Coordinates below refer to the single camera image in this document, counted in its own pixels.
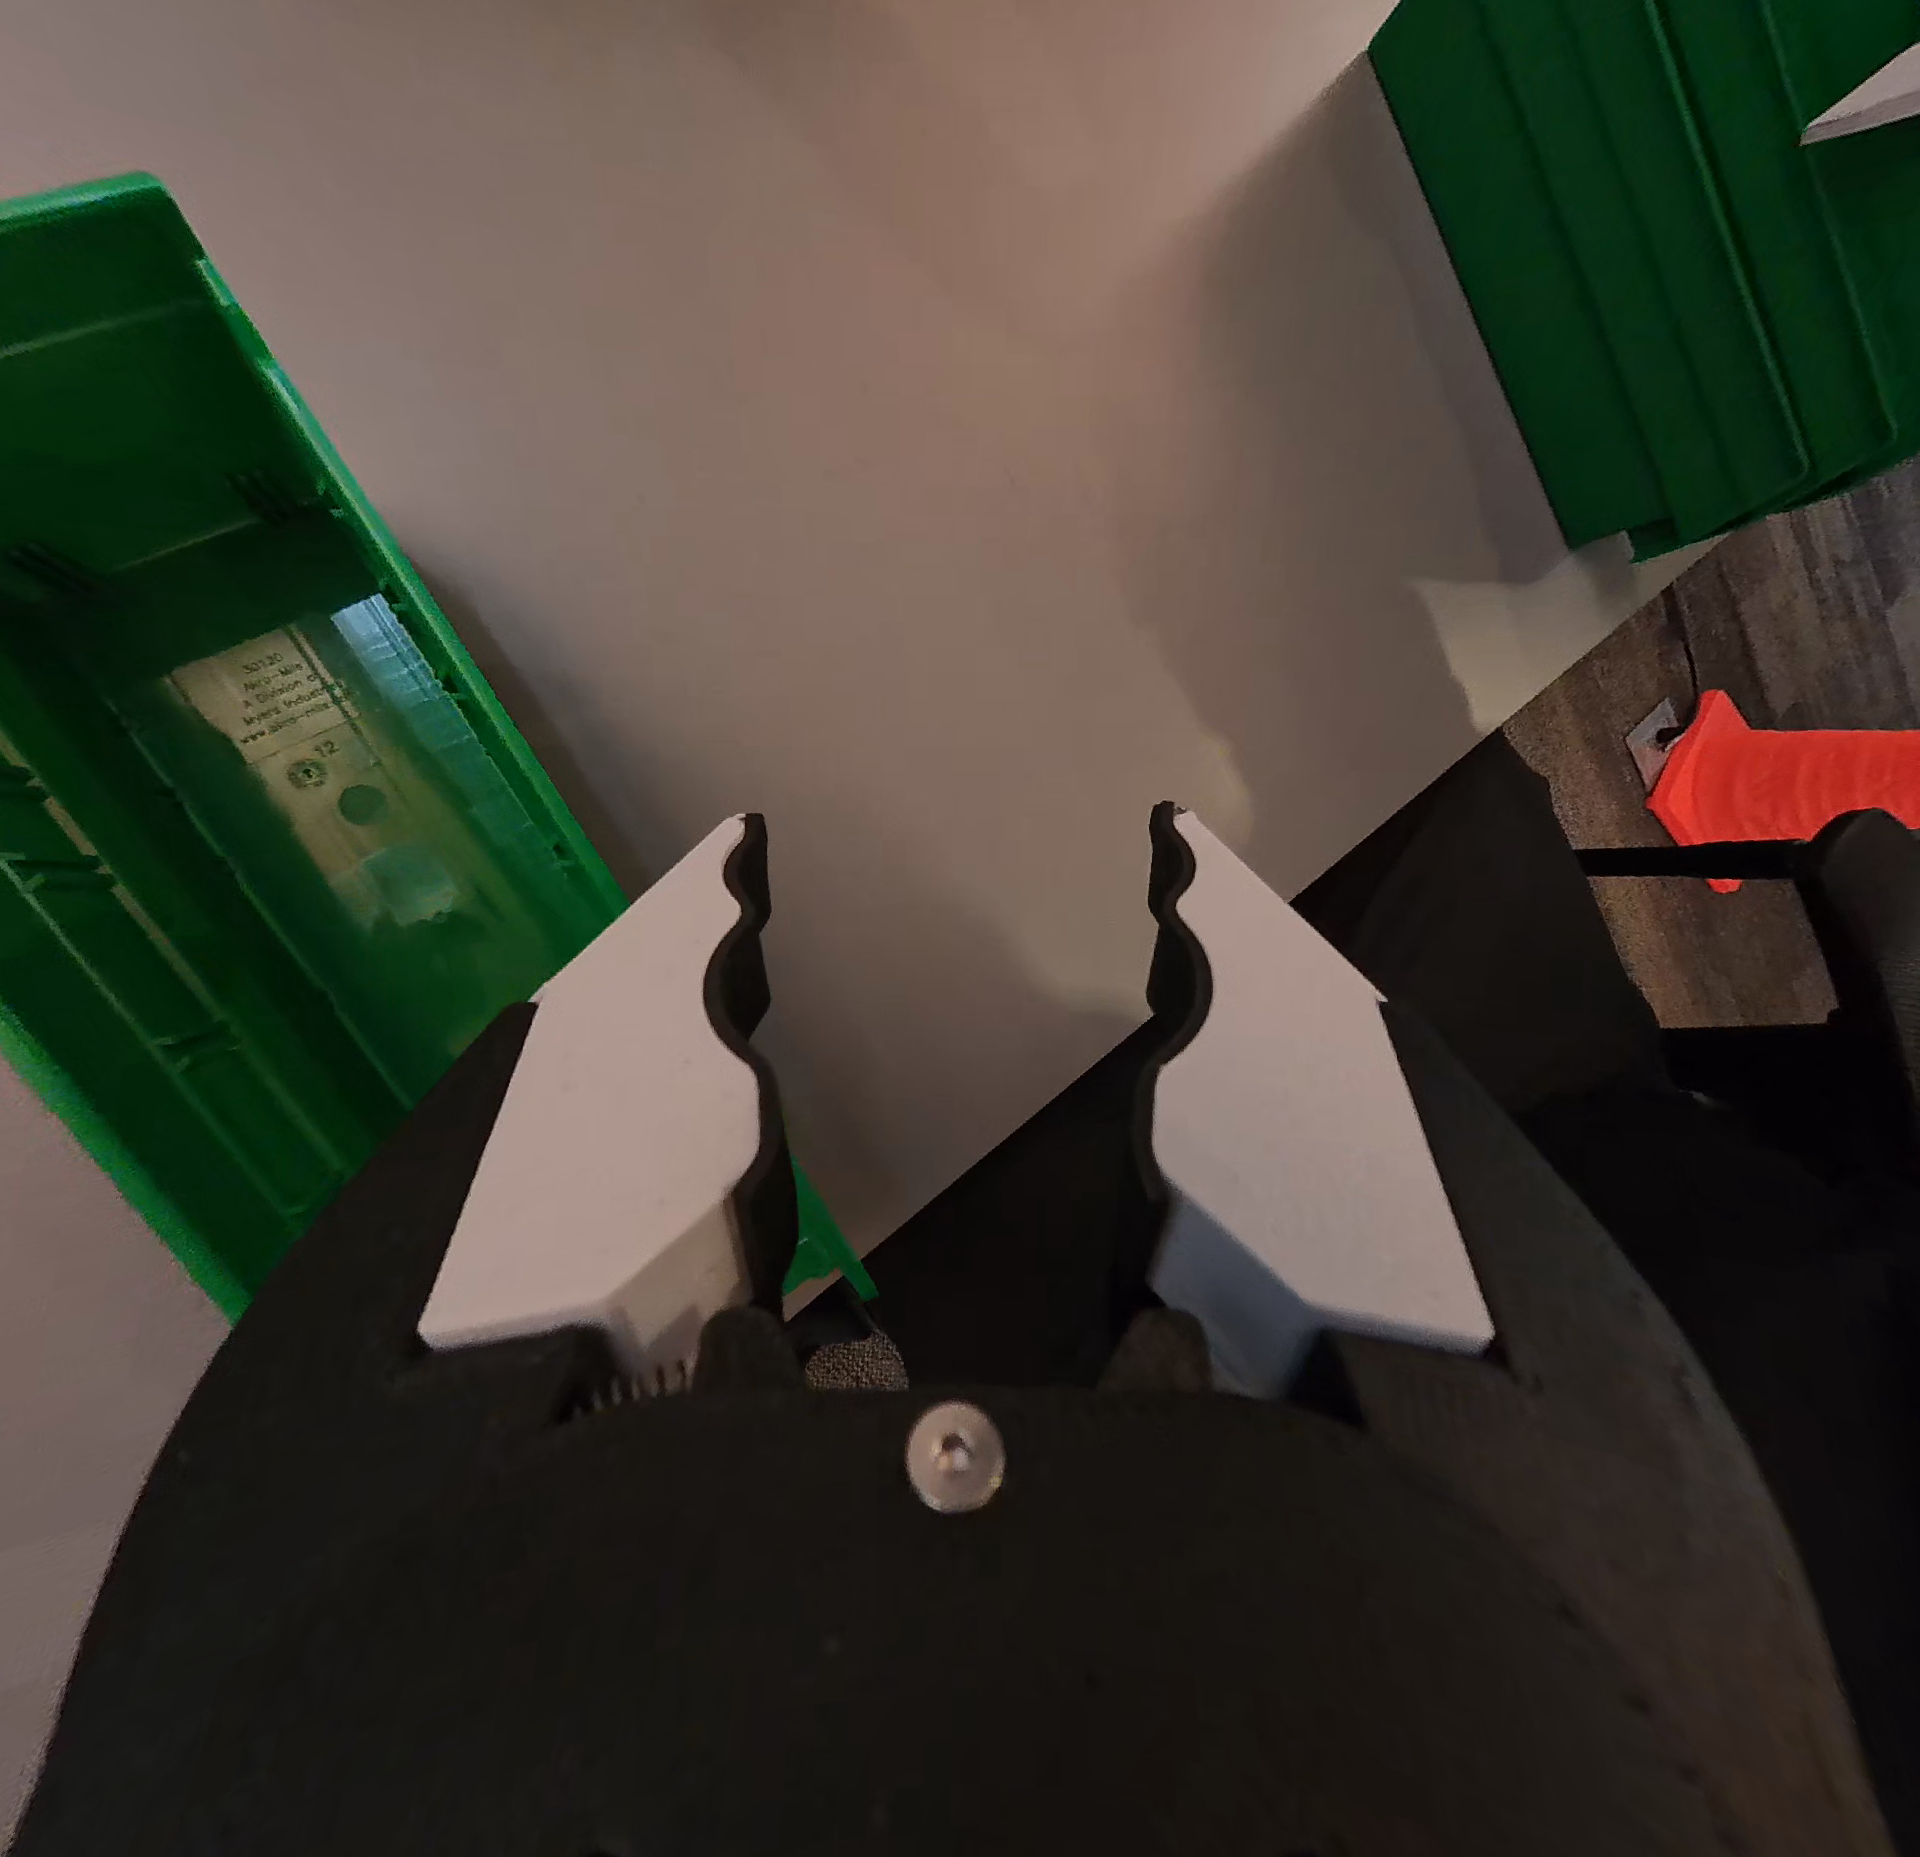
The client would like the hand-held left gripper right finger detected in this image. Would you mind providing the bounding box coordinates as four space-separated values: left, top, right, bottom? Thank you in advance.
1131 798 1503 1406

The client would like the orange traffic cone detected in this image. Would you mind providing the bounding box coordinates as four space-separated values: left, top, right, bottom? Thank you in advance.
1626 687 1920 892

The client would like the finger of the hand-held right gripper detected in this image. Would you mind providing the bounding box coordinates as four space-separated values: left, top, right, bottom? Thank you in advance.
1801 48 1920 147

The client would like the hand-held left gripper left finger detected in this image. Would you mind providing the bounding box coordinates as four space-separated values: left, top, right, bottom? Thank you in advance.
415 813 800 1401

